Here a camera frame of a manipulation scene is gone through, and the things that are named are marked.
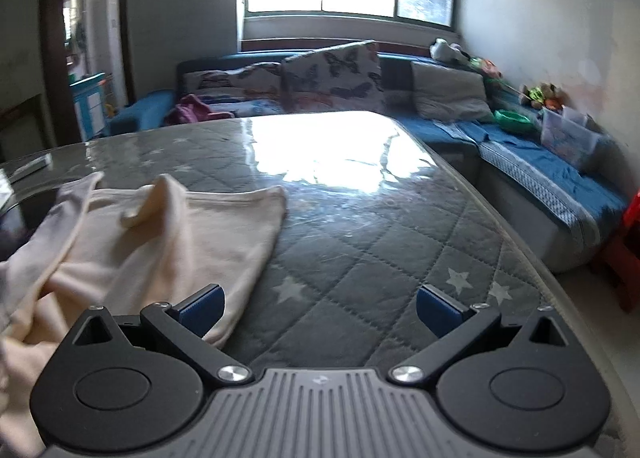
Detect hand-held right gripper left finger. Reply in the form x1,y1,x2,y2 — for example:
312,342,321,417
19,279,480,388
59,283,255,385

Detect brown door frame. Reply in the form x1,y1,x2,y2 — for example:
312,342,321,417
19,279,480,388
40,0,136,144

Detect green bowl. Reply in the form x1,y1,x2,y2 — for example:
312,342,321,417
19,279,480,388
494,109,535,134

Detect orange and green toy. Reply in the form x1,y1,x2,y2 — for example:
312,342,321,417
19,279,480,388
470,56,503,80

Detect blue corner sofa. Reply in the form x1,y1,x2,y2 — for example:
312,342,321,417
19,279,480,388
107,46,628,274

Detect red plastic stool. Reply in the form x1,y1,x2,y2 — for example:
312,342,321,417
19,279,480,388
590,191,640,314

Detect blue sofa sheet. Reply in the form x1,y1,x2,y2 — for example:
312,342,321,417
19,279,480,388
435,115,628,239

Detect brown and green plush toys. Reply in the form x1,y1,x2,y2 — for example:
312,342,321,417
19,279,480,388
520,82,566,112

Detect clear plastic storage box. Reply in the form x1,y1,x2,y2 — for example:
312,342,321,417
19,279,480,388
540,106,603,171

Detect pink cloth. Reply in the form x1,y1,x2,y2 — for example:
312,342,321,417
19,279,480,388
167,93,236,125

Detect grey remote control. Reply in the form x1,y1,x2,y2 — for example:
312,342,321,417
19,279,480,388
7,153,53,184

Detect large butterfly print cushion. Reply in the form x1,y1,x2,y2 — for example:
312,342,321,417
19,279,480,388
280,40,386,114

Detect grey pillow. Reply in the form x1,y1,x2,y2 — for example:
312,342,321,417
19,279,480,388
410,61,496,123

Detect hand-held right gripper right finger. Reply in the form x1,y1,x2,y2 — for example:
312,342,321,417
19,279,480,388
387,283,583,385

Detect blue cabinet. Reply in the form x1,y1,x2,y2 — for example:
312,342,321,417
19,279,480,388
70,72,108,141

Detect cream sweatshirt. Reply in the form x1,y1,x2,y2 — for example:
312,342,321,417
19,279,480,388
0,171,288,458

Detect white and black plush toy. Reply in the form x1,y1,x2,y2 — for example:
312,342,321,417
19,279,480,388
431,38,471,64

